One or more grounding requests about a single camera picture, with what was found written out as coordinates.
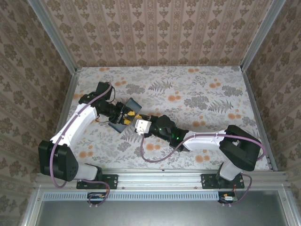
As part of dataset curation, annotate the yellow black padlock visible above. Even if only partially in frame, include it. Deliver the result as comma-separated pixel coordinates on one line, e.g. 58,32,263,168
122,110,137,125

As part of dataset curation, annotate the starry night print tray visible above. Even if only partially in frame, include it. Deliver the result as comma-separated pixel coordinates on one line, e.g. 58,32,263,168
108,97,143,134

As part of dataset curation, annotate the small left circuit board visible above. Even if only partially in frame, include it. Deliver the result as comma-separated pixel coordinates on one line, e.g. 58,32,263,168
87,192,109,204

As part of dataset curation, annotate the small circuit board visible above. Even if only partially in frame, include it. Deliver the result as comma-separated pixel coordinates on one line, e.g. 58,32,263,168
218,192,238,203
87,192,109,204

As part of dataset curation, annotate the grey metal lower panel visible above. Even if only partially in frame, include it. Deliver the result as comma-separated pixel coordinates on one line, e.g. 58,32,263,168
35,200,290,226

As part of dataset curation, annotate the small right circuit board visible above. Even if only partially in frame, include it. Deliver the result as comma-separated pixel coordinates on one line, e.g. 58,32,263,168
218,192,238,203

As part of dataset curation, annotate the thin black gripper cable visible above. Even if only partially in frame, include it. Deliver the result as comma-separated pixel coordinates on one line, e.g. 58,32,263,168
95,114,113,123

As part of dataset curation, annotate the aluminium table side rail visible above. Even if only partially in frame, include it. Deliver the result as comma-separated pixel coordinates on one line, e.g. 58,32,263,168
242,67,279,171
54,69,82,142

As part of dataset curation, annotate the aluminium front frame rail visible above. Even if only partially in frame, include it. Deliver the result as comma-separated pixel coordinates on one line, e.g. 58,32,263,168
34,168,291,190

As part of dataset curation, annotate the grey slotted cable duct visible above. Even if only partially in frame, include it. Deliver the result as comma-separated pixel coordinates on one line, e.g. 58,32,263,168
43,191,221,202

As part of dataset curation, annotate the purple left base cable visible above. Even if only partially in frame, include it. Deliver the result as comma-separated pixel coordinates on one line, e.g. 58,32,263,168
79,179,111,209

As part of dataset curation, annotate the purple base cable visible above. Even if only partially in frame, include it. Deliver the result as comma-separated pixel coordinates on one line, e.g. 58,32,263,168
79,179,111,209
222,173,253,208

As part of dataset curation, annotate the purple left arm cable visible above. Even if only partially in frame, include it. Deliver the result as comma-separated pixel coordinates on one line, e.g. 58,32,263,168
51,82,113,188

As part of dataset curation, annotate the aluminium frame corner post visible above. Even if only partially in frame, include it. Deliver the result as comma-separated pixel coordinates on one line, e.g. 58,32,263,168
27,0,79,74
240,0,288,72

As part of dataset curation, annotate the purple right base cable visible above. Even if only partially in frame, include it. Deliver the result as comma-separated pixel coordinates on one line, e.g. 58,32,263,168
222,173,253,208

